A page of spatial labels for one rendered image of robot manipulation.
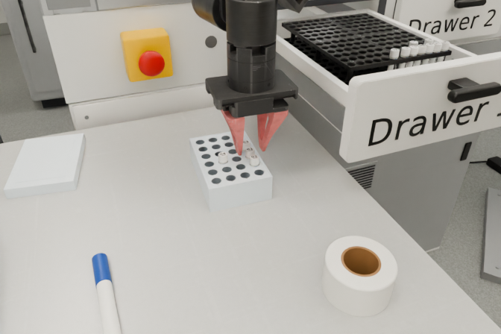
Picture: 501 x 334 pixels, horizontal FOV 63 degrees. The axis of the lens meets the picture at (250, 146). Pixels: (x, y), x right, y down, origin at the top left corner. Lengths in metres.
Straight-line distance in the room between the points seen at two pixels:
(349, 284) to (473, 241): 1.36
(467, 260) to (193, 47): 1.25
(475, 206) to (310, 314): 1.53
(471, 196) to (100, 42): 1.62
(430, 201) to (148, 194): 0.96
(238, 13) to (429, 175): 0.92
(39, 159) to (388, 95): 0.48
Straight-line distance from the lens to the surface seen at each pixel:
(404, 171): 1.19
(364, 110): 0.50
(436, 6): 0.97
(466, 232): 1.78
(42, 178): 0.62
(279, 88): 0.50
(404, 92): 0.52
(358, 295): 0.42
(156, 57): 0.66
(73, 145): 0.68
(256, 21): 0.45
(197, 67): 0.76
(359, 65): 0.60
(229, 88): 0.50
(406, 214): 1.32
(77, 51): 0.72
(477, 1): 0.99
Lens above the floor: 1.12
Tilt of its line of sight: 33 degrees down
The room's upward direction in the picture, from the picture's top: straight up
